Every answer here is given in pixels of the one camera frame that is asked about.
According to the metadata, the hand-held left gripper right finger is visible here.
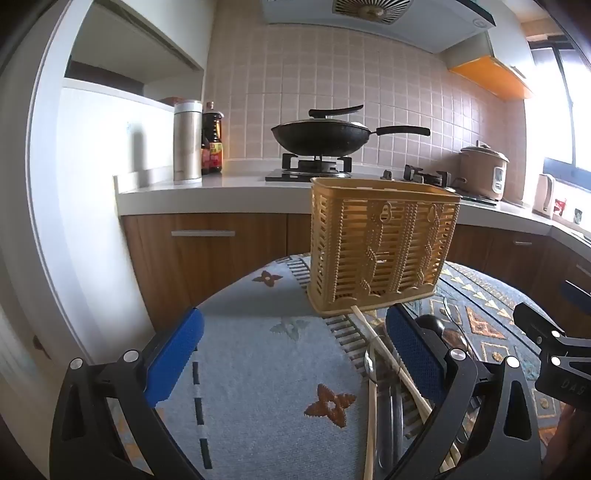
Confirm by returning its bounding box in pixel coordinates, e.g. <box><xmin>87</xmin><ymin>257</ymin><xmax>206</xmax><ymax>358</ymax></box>
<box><xmin>385</xmin><ymin>305</ymin><xmax>543</xmax><ymax>480</ymax></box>

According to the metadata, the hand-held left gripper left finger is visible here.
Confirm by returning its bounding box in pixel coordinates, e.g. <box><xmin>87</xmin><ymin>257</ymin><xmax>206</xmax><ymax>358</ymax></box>
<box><xmin>50</xmin><ymin>307</ymin><xmax>206</xmax><ymax>480</ymax></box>

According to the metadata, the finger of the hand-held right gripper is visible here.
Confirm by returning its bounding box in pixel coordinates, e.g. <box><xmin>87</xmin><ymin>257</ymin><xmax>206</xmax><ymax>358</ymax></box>
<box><xmin>560</xmin><ymin>279</ymin><xmax>591</xmax><ymax>324</ymax></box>
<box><xmin>512</xmin><ymin>302</ymin><xmax>591</xmax><ymax>408</ymax></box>

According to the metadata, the yellow plastic utensil basket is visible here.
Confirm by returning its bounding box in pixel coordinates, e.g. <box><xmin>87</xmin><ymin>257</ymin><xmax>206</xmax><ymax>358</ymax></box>
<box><xmin>307</xmin><ymin>176</ymin><xmax>462</xmax><ymax>318</ymax></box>

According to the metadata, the person's right hand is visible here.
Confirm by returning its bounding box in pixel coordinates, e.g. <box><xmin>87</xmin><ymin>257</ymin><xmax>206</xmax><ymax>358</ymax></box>
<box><xmin>547</xmin><ymin>407</ymin><xmax>591</xmax><ymax>480</ymax></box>

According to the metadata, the patterned blue tablecloth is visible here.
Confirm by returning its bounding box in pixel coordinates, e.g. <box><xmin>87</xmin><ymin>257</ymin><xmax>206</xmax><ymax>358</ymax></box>
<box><xmin>152</xmin><ymin>254</ymin><xmax>591</xmax><ymax>480</ymax></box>

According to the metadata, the wooden kitchen base cabinet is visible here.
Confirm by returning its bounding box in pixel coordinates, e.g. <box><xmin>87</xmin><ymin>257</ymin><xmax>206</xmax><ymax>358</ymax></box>
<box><xmin>120</xmin><ymin>212</ymin><xmax>591</xmax><ymax>326</ymax></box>

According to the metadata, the white electric kettle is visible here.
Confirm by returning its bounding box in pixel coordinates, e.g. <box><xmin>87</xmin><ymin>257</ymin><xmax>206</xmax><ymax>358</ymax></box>
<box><xmin>536</xmin><ymin>173</ymin><xmax>557</xmax><ymax>218</ymax></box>

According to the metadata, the beige rice cooker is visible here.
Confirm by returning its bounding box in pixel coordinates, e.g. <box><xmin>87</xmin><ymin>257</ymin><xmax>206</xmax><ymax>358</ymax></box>
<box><xmin>459</xmin><ymin>141</ymin><xmax>510</xmax><ymax>201</ymax></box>

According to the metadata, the white kitchen countertop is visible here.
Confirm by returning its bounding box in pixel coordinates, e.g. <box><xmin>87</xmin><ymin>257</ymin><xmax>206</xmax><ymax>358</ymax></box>
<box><xmin>115</xmin><ymin>159</ymin><xmax>591</xmax><ymax>252</ymax></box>

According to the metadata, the kitchen window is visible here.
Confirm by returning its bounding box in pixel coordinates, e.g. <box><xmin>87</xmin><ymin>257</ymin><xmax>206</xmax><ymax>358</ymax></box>
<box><xmin>530</xmin><ymin>34</ymin><xmax>591</xmax><ymax>195</ymax></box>

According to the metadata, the black gas stove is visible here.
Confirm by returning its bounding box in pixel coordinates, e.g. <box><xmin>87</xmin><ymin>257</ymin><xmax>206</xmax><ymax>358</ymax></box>
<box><xmin>265</xmin><ymin>154</ymin><xmax>498</xmax><ymax>204</ymax></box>

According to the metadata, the stainless steel canister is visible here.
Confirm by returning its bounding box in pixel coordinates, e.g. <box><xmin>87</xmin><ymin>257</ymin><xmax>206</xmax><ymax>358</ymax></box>
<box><xmin>173</xmin><ymin>100</ymin><xmax>204</xmax><ymax>183</ymax></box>

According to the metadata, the wide dark sauce bottle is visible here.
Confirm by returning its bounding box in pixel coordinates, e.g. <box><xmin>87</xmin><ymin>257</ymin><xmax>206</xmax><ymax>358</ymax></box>
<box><xmin>203</xmin><ymin>102</ymin><xmax>225</xmax><ymax>174</ymax></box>

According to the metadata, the black wok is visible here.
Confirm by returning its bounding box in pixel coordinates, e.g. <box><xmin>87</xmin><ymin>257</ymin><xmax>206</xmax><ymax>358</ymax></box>
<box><xmin>271</xmin><ymin>120</ymin><xmax>431</xmax><ymax>158</ymax></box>

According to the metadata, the range hood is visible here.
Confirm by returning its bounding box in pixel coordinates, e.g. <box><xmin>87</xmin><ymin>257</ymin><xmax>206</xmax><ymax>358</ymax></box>
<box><xmin>259</xmin><ymin>0</ymin><xmax>497</xmax><ymax>54</ymax></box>

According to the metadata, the orange wall cabinet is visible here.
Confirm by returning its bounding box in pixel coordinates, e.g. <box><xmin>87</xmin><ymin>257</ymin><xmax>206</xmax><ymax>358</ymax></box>
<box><xmin>450</xmin><ymin>55</ymin><xmax>534</xmax><ymax>101</ymax></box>

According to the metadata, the wok lid with black handle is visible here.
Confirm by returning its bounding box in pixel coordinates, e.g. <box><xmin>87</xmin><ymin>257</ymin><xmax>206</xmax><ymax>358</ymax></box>
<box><xmin>272</xmin><ymin>104</ymin><xmax>370</xmax><ymax>132</ymax></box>

